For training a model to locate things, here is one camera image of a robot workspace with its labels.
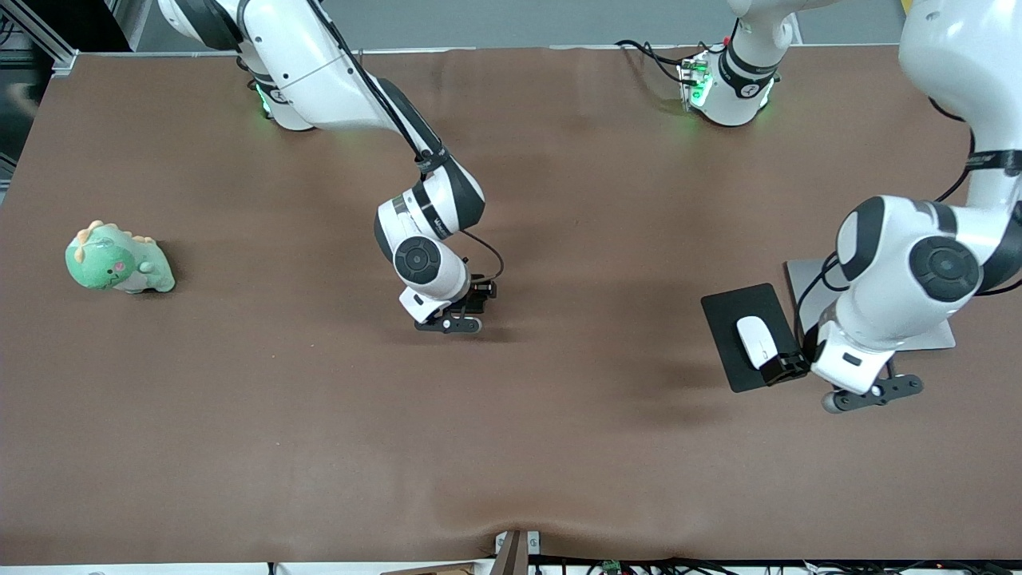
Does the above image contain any white computer mouse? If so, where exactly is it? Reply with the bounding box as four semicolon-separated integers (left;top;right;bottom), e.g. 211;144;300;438
735;316;782;370

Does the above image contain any black mouse pad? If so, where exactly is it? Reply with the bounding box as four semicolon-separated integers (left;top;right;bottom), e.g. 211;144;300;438
700;282;809;394

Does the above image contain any silver closed laptop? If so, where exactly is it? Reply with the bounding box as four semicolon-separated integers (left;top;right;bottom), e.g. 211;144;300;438
785;257;957;352

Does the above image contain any brown table cover mat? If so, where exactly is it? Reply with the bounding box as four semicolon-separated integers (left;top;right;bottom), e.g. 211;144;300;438
0;44;1022;564

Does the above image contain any green dinosaur plush toy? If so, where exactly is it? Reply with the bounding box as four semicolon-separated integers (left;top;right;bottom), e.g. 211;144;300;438
65;220;176;295

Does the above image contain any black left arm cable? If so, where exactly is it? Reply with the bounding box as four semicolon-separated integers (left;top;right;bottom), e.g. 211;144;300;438
797;96;1022;356

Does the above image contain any black cable bundle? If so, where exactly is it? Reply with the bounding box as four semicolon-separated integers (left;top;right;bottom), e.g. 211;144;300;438
531;557;1022;575

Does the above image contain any grey metal bracket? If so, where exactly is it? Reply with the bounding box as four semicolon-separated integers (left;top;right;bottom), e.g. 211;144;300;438
493;529;541;557

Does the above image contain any aluminium frame profile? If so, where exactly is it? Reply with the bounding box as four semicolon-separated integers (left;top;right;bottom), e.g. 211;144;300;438
0;0;81;77

